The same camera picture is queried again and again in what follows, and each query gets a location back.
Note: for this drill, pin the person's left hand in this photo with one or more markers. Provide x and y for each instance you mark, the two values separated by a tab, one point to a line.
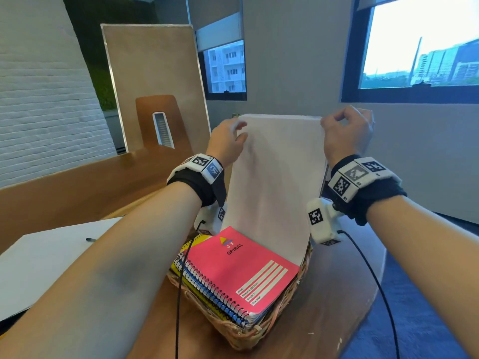
224	143

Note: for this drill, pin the person's right hand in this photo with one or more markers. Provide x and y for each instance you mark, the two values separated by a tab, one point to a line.
348	134

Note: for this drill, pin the white paper sheet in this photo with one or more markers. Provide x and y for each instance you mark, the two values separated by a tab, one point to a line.
277	183
37	265

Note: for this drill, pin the yellow notebook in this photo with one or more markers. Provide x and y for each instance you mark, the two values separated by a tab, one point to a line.
198	239

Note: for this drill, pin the pink spiral notebook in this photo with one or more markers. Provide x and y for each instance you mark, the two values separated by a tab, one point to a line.
243	269

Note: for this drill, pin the blue spiral notebook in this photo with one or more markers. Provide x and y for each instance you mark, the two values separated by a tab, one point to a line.
209	291

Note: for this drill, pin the woven wicker basket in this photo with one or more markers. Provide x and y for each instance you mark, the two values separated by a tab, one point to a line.
239	336

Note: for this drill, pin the person's left forearm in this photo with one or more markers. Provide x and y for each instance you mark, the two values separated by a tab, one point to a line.
104	276

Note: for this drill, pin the person's right forearm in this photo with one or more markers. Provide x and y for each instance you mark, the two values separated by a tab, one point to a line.
430	257

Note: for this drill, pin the black left wrist marker band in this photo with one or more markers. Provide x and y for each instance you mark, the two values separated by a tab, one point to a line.
202	186

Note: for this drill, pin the black wrist marker band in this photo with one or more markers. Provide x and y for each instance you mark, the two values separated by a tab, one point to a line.
202	186
374	198

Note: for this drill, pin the brown wooden chair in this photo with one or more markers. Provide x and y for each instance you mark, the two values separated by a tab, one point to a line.
179	123

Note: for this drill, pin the black right wrist marker band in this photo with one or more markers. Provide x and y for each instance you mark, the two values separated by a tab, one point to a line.
374	198

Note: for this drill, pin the window with building view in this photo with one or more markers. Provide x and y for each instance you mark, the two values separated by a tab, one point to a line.
224	67

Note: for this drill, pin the blue-framed window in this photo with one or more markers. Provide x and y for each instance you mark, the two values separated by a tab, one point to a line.
411	52

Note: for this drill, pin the grey roller blind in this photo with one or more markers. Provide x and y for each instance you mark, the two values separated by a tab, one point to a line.
219	33

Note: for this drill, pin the brown metal-framed board panel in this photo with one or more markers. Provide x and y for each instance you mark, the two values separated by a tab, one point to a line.
149	59

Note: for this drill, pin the wooden table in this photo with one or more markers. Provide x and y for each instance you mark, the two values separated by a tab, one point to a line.
93	186

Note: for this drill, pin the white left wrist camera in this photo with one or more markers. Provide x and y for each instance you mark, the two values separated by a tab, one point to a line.
209	218

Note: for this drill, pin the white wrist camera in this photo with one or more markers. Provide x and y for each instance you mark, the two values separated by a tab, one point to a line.
209	218
322	224

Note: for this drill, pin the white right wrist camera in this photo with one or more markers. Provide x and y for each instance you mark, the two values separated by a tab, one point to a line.
322	224

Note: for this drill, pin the green foliage wall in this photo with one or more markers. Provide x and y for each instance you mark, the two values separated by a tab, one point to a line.
103	89

